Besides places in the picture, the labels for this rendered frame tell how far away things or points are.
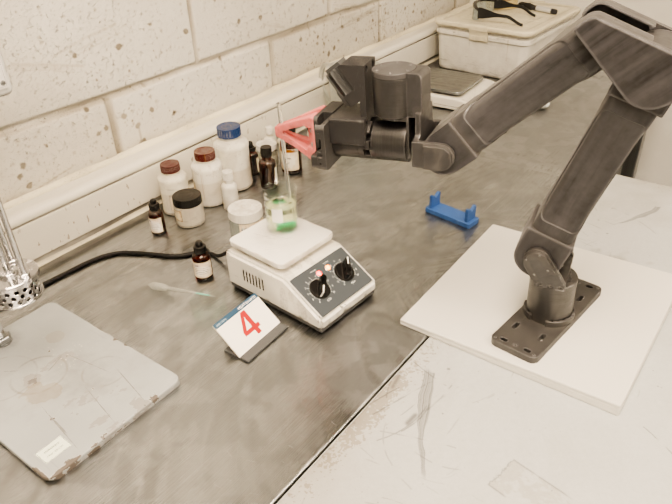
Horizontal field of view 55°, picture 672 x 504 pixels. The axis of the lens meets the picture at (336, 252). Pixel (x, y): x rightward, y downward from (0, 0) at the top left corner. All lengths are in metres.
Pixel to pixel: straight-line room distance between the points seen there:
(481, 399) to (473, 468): 0.11
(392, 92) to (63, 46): 0.60
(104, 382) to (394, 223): 0.58
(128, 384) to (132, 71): 0.62
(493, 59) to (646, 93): 1.23
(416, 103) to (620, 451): 0.48
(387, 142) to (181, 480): 0.49
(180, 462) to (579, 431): 0.47
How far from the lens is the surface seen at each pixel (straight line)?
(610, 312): 1.00
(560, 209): 0.85
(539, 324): 0.94
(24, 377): 0.97
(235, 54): 1.46
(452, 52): 2.02
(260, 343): 0.93
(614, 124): 0.79
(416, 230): 1.17
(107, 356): 0.96
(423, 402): 0.84
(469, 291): 1.01
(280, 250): 0.96
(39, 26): 1.18
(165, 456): 0.82
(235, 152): 1.30
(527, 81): 0.79
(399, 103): 0.84
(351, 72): 0.85
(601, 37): 0.74
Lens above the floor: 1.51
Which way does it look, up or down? 33 degrees down
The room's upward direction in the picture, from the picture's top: 2 degrees counter-clockwise
